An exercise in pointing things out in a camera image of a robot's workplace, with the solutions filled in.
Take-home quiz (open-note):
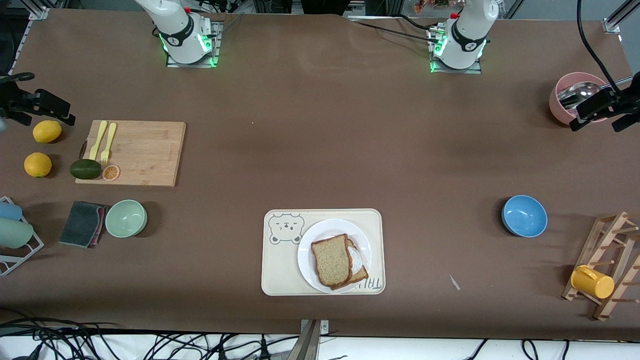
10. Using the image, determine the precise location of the wooden cup rack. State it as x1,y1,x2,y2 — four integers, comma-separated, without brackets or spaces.
561,211,640,322

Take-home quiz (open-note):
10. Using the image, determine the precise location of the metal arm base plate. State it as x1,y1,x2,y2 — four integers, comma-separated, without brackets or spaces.
429,27,483,75
166,20,221,68

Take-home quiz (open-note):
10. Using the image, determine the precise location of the pink bowl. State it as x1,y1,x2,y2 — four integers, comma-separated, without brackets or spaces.
548,72,617,126

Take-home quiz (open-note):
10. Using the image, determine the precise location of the white wire rack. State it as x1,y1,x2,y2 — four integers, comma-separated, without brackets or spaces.
0,196,45,277

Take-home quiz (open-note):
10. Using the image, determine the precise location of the pale green cup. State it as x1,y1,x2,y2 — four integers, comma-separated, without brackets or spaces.
0,218,35,249

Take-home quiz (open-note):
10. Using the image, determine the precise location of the light blue cup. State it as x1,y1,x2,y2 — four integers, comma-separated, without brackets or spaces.
0,201,24,222

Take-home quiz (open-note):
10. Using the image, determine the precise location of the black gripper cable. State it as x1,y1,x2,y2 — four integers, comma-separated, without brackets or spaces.
576,0,623,93

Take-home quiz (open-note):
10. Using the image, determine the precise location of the metal scoop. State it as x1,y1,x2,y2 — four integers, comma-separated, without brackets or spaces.
557,76,634,109

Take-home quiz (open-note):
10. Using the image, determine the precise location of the black cable tangle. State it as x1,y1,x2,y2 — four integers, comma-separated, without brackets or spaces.
0,317,301,360

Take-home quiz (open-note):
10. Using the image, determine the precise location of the yellow plastic fork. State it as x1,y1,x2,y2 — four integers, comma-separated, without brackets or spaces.
100,123,118,166

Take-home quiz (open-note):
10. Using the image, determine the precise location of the yellow cup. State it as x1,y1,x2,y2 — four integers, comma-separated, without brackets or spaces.
570,265,615,300

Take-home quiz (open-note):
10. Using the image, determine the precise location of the dark green avocado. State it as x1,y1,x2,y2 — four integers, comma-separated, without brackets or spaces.
69,159,103,180

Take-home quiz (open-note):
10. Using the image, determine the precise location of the pale green bowl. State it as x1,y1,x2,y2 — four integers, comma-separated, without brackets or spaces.
104,199,148,239

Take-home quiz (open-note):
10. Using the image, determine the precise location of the aluminium frame profile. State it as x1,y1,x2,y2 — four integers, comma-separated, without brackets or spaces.
602,0,640,35
27,0,51,21

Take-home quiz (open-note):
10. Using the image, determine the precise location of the round yellow citrus fruit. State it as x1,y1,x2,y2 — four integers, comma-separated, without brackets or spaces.
24,152,53,178

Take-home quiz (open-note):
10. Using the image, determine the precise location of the yellow plastic knife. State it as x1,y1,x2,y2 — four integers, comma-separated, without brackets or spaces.
89,120,108,161

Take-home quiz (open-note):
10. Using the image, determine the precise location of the cream bear print tray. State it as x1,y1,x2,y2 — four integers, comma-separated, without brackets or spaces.
261,208,386,297

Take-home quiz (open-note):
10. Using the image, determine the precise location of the metal camera stand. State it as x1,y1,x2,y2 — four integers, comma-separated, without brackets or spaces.
287,319,331,360

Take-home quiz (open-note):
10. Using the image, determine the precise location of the wooden cutting board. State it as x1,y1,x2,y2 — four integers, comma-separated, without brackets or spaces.
75,120,187,188

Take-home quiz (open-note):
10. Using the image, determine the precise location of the toy fried egg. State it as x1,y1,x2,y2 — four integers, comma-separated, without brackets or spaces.
348,245,366,276

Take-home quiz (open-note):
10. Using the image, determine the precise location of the white round plate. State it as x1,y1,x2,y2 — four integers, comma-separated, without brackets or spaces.
297,218,373,295

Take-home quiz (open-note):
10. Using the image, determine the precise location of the oval yellow lemon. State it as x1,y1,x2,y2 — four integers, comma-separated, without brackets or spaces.
32,120,63,144

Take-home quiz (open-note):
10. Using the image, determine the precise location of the brown bread slice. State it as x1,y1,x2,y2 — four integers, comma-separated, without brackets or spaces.
330,237,370,292
311,233,353,288

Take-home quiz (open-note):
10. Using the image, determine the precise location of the grey and pink folded cloth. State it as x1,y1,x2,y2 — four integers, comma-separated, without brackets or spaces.
59,200,112,249

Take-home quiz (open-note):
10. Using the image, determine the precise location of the blue bowl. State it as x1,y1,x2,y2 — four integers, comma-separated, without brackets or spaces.
501,195,549,238

